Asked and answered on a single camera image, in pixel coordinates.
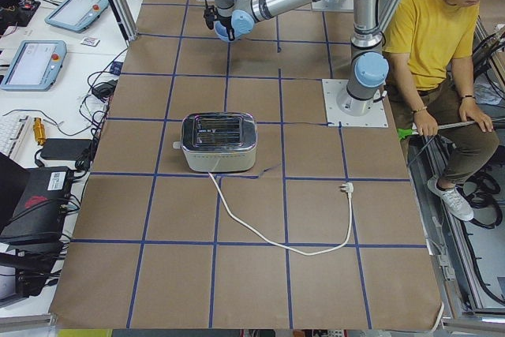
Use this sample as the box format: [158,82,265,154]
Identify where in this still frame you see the white toaster power cord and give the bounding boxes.
[208,170,354,256]

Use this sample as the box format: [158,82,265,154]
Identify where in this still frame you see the cream silver toaster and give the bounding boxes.
[173,112,257,173]

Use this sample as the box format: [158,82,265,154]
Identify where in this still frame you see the blue bowl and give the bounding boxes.
[214,21,235,43]

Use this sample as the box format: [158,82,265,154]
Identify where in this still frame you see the teach pendant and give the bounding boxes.
[1,40,67,92]
[44,0,109,32]

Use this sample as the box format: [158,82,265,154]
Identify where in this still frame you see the black cables on desk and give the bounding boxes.
[35,68,119,172]

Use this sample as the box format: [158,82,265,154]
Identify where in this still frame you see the teach pendant far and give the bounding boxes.
[44,0,109,32]

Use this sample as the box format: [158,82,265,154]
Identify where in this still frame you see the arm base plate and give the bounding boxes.
[322,79,388,128]

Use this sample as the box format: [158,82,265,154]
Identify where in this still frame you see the person in yellow shirt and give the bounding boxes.
[383,0,499,221]

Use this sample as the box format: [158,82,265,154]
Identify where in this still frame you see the metal rod with handle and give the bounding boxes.
[396,118,481,143]

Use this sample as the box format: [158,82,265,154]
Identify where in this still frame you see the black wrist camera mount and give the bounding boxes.
[204,4,220,30]

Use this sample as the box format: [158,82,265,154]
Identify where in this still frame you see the teach pendant near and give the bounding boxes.
[1,40,67,92]

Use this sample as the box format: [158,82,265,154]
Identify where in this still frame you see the white keyboard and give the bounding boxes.
[1,114,33,161]

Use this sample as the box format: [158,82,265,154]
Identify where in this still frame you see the black computer box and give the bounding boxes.
[1,167,80,245]

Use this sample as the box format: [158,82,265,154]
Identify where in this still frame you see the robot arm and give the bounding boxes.
[204,0,389,116]

